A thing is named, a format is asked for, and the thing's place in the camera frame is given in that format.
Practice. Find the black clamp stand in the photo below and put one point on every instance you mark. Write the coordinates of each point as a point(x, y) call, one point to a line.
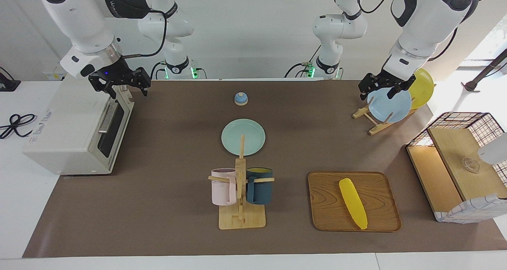
point(8, 85)

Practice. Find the small clear glass dish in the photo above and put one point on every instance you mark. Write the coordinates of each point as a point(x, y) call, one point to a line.
point(471, 165)

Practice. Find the white toaster oven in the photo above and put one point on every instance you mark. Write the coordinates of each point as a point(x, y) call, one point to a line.
point(59, 127)

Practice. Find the wooden mug rack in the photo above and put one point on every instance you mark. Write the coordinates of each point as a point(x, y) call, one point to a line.
point(241, 221)

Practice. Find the brown table mat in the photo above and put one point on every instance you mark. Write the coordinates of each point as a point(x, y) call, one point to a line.
point(158, 206)

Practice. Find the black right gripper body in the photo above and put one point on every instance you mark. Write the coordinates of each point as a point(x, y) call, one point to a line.
point(117, 73)

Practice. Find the dark blue mug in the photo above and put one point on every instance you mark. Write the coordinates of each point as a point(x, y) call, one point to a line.
point(261, 190)

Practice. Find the wooden plate rack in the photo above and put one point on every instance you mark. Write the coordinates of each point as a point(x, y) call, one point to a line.
point(376, 129)

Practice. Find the wooden serving tray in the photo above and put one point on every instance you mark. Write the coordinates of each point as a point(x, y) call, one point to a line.
point(328, 206)

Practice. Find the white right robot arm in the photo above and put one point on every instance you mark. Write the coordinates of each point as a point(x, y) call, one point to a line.
point(79, 16)

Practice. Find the white checked cloth liner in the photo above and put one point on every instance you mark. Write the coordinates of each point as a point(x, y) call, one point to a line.
point(467, 212)

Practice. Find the white wall socket box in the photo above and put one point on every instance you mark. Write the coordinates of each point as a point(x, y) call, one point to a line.
point(53, 76)

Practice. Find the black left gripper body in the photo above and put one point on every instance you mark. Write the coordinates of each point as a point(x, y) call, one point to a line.
point(384, 80)

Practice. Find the light blue plate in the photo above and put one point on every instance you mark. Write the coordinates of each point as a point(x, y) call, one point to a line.
point(380, 106)

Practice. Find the pink mug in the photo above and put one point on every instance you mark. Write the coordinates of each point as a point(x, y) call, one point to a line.
point(222, 190)

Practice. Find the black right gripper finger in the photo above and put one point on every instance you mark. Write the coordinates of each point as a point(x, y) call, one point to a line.
point(103, 86)
point(143, 81)

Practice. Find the mint green plate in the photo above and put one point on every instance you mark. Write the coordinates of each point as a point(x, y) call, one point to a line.
point(231, 137)

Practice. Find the blurred white cylinder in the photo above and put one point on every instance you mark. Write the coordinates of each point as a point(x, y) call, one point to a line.
point(495, 151)

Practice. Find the small blue call bell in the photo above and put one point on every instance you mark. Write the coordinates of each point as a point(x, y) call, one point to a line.
point(241, 99)

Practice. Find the black tripod pole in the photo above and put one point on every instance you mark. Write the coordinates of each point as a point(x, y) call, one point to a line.
point(471, 85)

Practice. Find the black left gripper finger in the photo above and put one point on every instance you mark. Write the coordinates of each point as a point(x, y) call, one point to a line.
point(364, 87)
point(395, 90)

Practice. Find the yellow plate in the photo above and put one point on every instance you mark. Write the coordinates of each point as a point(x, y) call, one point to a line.
point(424, 88)

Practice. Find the yellow corn cob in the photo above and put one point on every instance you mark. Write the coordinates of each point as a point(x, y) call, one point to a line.
point(352, 202)

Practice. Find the oven door with glass window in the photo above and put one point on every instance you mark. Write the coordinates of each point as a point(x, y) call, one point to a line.
point(115, 131)

